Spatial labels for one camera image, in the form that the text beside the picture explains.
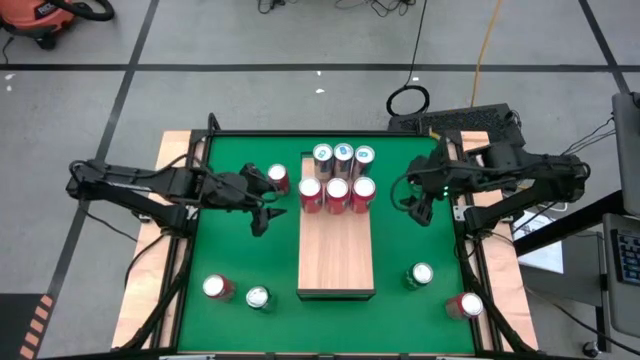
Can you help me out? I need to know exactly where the wooden table side board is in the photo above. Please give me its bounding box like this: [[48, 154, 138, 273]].
[[110, 130, 207, 350], [449, 130, 540, 351]]

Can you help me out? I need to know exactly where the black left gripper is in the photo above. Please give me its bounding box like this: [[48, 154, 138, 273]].
[[202, 162, 289, 238]]

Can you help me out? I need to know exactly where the black mesh computer case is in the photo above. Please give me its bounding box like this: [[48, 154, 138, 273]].
[[387, 102, 527, 151]]

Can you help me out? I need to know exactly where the green tray table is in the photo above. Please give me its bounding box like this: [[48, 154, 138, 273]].
[[112, 112, 540, 360]]

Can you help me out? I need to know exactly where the blue silver Red Bull can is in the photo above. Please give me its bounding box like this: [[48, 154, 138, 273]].
[[332, 142, 356, 181], [312, 143, 335, 181], [352, 144, 376, 181]]

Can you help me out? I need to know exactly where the red Fanta soda can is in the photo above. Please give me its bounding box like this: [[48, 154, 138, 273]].
[[297, 176, 324, 215], [445, 292, 485, 321], [350, 175, 378, 215], [324, 177, 351, 216], [266, 163, 292, 195], [202, 273, 236, 301]]

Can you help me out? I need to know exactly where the black coiled floor cable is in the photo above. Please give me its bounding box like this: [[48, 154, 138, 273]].
[[385, 0, 431, 118]]

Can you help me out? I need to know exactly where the green Sprite soda can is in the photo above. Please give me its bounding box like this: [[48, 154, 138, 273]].
[[245, 285, 274, 312], [405, 261, 435, 291]]

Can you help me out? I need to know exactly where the black metal beam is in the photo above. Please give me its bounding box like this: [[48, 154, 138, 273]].
[[513, 189, 626, 257]]

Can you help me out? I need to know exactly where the orange shop vacuum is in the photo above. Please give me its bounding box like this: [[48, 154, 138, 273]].
[[0, 0, 77, 51]]

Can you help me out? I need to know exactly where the black cable bundle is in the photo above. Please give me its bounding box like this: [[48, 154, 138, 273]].
[[333, 0, 419, 19], [257, 0, 290, 15]]

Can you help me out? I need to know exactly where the yellow extension cable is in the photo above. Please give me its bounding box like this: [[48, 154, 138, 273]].
[[469, 0, 503, 109]]

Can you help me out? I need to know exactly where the black orange striped floor mat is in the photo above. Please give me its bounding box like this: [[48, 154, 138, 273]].
[[0, 292, 55, 360]]

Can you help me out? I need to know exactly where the grey desk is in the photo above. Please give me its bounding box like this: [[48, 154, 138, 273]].
[[601, 212, 640, 341]]

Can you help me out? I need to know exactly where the dark computer keyboard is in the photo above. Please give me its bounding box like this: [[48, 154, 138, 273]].
[[613, 228, 640, 287]]

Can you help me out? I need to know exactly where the black vacuum hose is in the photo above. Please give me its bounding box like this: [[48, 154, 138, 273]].
[[49, 0, 116, 23]]

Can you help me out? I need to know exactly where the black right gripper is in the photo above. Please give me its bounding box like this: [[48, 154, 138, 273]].
[[408, 137, 454, 227]]

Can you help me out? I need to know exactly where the wooden shelf with black frame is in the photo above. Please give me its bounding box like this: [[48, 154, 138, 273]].
[[296, 149, 376, 302]]

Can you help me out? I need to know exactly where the grey monitor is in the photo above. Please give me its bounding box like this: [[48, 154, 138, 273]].
[[611, 91, 640, 217]]

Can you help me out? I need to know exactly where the white paper sheet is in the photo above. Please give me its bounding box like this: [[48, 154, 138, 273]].
[[513, 209, 566, 275]]

